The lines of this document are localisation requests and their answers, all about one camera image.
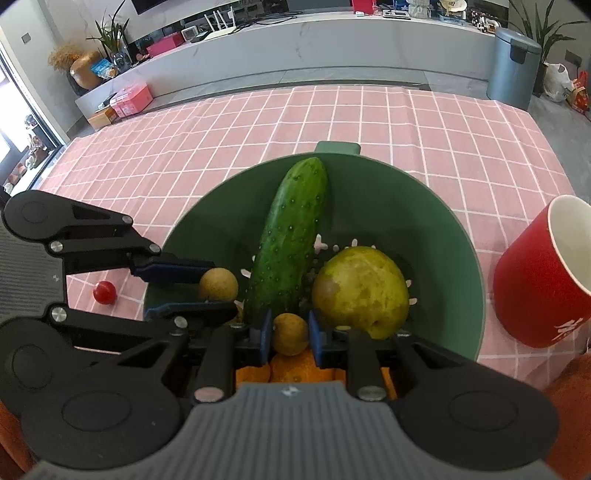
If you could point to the grey-blue pedal trash can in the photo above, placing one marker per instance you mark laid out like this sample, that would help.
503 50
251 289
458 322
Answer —
512 69

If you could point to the brown teddy bear bouquet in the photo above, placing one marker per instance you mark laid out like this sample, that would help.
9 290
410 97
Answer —
418 7

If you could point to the pink storage box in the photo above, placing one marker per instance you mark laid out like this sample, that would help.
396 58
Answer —
133 99

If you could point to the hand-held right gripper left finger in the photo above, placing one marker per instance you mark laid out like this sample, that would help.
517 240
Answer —
265 337

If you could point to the dried flower bunch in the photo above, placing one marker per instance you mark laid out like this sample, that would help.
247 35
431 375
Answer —
63 56

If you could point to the green cucumber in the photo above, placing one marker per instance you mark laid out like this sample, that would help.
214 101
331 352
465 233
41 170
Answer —
286 230

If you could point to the orange cardboard box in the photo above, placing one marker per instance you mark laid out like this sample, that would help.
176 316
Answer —
100 118

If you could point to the green colander bowl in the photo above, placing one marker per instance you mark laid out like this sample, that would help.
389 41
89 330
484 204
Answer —
392 207

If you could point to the red box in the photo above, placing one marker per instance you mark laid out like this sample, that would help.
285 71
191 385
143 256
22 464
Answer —
363 5

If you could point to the white marble television console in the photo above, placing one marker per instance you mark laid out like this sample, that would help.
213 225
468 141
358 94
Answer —
300 50

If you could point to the white plastic bag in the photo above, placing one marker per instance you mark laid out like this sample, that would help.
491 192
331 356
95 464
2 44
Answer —
557 83

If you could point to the pink flat box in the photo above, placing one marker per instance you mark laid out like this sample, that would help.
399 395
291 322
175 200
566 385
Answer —
164 45

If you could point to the black and white toy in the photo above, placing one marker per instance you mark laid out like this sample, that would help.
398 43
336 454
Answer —
487 22

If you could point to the white hat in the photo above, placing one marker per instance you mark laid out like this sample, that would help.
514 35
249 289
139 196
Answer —
451 7

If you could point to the red cherry tomato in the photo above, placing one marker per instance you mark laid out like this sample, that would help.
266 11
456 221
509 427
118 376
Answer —
105 292

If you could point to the white router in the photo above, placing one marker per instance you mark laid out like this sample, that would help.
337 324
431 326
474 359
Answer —
221 28

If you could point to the red gift bag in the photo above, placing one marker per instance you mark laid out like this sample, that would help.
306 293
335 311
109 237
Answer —
579 94

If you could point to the red paper cup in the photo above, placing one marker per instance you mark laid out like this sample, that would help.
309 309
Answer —
531 286

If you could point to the person's left leg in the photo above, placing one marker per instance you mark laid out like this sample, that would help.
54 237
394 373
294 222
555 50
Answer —
11 443

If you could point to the person's leg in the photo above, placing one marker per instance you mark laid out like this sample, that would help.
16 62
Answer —
11 443
572 415

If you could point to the pink checked tablecloth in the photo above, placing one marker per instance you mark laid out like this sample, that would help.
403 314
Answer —
415 129

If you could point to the black television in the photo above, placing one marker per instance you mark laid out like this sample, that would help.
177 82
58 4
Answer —
145 4

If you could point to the small white device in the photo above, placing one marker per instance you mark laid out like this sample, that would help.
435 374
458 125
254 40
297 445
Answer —
190 34

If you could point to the gold vase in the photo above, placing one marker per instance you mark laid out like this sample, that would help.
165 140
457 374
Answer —
85 71

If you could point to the tall leafy floor plant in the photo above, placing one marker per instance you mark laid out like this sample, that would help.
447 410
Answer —
545 27

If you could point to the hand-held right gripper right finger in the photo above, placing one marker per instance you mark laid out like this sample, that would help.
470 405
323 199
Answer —
315 337

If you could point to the green plant in glass vase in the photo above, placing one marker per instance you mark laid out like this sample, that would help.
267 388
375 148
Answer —
113 37

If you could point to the person's right leg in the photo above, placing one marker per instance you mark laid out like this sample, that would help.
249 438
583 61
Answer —
572 415

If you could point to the green pear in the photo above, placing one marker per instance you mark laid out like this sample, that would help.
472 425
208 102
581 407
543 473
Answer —
360 290

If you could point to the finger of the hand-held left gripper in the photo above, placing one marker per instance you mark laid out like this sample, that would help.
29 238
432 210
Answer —
175 270
203 311

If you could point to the blue snack bag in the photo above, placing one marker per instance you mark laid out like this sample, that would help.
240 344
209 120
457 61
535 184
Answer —
104 69

